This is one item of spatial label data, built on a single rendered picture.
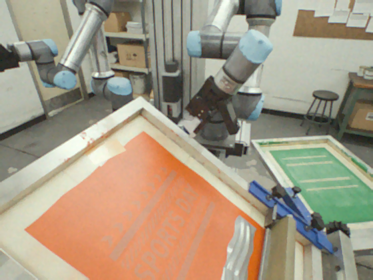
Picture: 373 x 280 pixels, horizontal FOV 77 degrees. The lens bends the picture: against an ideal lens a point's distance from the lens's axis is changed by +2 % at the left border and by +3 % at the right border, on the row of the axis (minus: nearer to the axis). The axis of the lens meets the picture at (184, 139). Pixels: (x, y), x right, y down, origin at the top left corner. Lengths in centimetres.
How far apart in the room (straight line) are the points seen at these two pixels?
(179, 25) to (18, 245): 102
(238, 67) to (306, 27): 357
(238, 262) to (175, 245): 19
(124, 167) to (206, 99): 30
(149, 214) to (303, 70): 389
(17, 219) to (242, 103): 86
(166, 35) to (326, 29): 321
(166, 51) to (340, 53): 334
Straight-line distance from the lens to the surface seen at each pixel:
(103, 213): 58
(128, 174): 65
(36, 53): 117
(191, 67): 124
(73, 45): 110
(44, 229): 55
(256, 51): 60
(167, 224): 63
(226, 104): 67
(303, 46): 420
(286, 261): 69
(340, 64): 430
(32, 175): 56
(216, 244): 69
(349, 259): 96
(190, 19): 119
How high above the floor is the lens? 185
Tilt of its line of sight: 32 degrees down
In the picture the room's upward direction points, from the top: straight up
